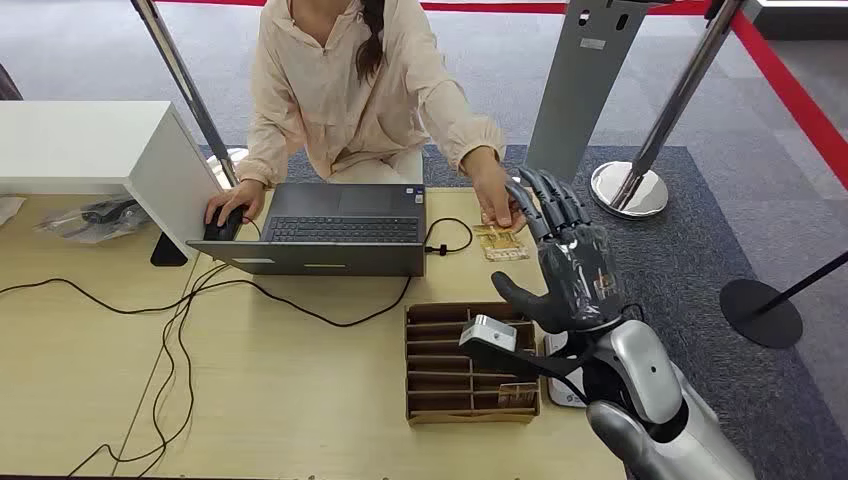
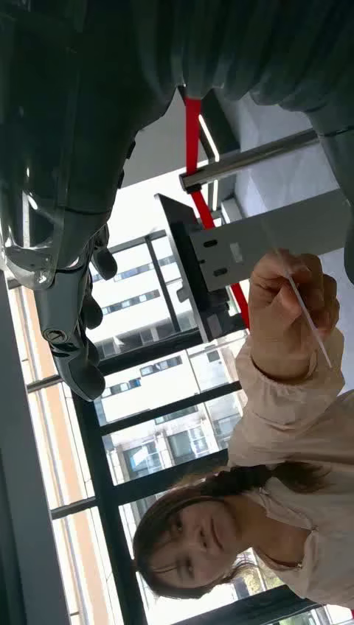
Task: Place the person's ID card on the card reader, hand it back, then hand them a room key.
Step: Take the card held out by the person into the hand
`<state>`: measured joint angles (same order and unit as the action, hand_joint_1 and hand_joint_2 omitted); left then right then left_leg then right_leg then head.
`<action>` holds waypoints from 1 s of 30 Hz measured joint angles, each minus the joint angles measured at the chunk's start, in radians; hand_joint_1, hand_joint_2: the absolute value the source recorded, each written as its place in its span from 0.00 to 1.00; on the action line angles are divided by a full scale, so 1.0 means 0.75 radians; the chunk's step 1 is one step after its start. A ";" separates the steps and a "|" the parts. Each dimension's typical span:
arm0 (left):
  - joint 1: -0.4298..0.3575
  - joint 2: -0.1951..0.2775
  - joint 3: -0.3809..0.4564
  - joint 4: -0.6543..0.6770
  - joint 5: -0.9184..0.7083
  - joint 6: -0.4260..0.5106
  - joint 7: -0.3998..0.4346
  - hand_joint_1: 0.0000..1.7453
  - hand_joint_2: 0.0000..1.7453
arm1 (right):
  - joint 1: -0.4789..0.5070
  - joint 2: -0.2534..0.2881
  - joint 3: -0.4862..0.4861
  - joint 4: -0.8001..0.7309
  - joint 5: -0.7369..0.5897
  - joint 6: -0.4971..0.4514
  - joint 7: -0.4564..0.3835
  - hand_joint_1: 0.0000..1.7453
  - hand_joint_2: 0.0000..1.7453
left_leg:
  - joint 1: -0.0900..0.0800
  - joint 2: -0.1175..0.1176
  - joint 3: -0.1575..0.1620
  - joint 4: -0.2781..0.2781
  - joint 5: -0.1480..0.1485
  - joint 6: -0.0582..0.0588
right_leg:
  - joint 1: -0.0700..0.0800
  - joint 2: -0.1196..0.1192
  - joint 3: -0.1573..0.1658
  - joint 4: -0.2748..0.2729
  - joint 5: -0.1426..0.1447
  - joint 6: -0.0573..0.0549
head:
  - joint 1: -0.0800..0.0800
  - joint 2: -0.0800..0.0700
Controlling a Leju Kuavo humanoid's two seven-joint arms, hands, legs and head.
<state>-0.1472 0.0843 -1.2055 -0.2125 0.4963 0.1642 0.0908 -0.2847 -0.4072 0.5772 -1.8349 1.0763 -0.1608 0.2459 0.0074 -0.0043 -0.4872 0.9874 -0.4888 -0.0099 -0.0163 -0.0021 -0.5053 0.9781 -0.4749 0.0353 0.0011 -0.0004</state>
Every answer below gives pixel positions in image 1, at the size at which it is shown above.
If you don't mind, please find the chrome stanchion with round base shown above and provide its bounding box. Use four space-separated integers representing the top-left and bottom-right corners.
130 0 250 190
589 0 749 221

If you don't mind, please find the black stanchion with flat base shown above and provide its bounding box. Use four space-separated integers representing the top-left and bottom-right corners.
720 250 848 350

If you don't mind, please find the short black looped cable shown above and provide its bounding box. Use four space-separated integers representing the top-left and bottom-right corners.
423 217 474 257

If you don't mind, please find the white card reader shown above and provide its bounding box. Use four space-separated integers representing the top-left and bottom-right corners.
543 331 588 409

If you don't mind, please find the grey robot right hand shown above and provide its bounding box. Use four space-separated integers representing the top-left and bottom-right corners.
491 166 625 335

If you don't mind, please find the white box shelf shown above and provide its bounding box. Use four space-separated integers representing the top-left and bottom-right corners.
0 100 223 260

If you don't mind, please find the black looping cable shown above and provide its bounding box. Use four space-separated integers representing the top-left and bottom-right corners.
66 291 200 480
109 264 230 465

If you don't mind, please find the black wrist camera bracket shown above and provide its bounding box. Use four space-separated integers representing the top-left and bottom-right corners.
458 337 591 380

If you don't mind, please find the brown cardboard card organizer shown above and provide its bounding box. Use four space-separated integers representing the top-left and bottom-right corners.
404 301 541 426

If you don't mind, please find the black computer mouse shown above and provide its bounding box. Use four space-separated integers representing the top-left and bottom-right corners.
203 205 248 242

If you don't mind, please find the dark display plinth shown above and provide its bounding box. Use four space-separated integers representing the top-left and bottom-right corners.
743 0 848 41

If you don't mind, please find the white crumpled plastic sheet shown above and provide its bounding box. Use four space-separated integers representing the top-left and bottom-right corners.
0 196 28 228

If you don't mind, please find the gold printed ID card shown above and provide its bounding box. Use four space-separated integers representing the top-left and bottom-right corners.
473 223 531 263

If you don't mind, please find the clear plastic bag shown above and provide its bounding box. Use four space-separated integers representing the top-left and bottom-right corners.
34 195 152 245

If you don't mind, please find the person's left hand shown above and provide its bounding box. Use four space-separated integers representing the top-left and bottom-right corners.
461 145 531 233

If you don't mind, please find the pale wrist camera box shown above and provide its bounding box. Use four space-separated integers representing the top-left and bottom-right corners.
461 315 518 352

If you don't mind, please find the dark grey chair edge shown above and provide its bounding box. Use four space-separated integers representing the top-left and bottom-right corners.
0 62 24 102

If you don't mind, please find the dark grey laptop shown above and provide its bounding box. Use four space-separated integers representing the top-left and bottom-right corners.
187 182 427 278

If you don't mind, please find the black stand foot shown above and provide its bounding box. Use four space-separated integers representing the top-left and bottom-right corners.
150 231 189 268

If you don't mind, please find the person's right hand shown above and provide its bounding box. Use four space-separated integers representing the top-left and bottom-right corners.
203 178 268 229

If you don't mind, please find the wide red barrier belt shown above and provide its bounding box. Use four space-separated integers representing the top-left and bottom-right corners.
728 11 848 190

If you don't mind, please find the long black power cable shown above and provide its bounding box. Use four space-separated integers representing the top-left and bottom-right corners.
0 274 413 329

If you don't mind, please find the person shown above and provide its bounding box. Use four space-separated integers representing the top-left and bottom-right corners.
203 0 531 233

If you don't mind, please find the grey kiosk stand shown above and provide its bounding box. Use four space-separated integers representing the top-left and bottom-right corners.
525 0 676 187

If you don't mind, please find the gold hotel key card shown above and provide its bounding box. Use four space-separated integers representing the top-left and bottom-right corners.
498 382 539 409

